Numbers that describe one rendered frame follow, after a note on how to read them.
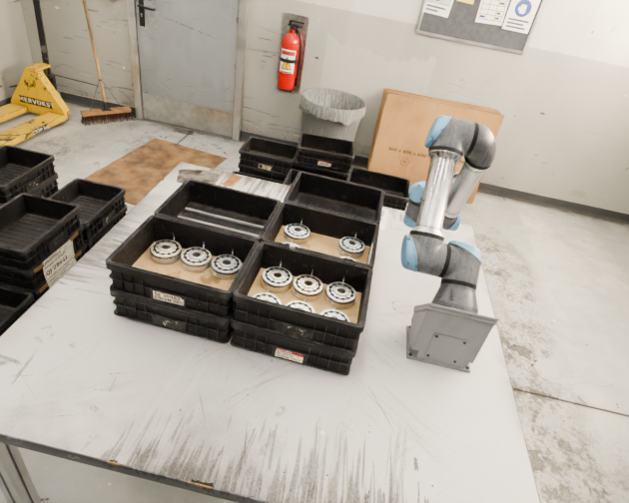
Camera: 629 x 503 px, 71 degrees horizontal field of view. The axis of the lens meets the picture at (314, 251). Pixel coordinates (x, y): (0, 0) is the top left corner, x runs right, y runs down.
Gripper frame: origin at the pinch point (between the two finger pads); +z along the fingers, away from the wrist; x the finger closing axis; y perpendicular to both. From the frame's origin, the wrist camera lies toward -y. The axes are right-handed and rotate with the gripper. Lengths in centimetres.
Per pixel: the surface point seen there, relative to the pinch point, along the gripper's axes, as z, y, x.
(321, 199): -33, 0, -48
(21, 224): -116, -17, -163
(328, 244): -59, 15, -29
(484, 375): -60, 63, 26
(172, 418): -141, 41, -30
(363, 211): -25.1, 8.5, -31.6
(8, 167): -97, -49, -211
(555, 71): 243, -49, 8
